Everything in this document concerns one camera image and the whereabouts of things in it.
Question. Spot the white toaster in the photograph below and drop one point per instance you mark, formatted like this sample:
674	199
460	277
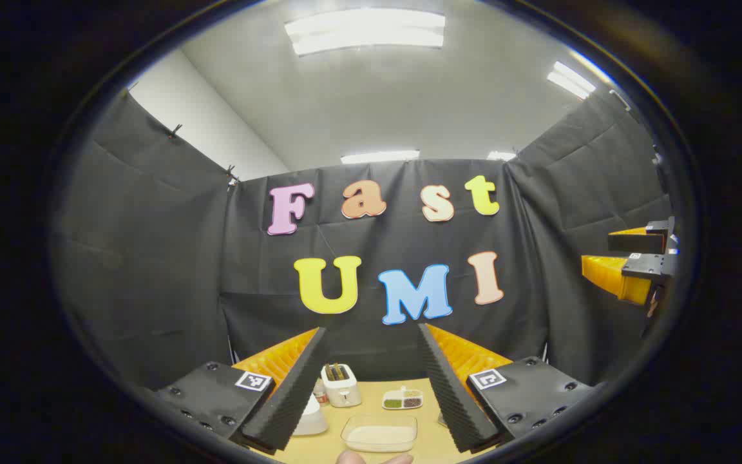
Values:
343	393

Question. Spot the white divided grain dish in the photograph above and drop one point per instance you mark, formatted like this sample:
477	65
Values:
402	401

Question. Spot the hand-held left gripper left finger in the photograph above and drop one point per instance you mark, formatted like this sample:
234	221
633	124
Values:
287	399

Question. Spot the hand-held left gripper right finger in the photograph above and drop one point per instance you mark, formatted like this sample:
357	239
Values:
455	399

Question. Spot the ceiling light panel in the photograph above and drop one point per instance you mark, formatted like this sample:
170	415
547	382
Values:
380	156
570	80
501	156
364	31

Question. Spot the black backdrop cloth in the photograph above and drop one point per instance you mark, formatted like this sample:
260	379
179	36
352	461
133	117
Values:
377	238

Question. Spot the white rice cooker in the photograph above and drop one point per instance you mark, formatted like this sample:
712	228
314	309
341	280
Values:
313	422

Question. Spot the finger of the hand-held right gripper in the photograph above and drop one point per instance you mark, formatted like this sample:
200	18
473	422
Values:
616	274
641	241

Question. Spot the white rice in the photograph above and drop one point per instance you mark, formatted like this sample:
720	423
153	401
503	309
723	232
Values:
380	438

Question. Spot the red label plastic bottle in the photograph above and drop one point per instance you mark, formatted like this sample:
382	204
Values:
320	393

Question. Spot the clear glass tray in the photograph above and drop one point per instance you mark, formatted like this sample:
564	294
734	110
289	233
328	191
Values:
379	422

